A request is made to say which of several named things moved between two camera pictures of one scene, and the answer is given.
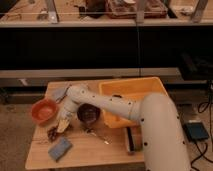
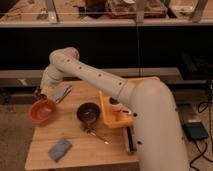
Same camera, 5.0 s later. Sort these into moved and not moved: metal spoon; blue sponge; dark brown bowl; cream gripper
Moved: cream gripper
Not moved: dark brown bowl; blue sponge; metal spoon
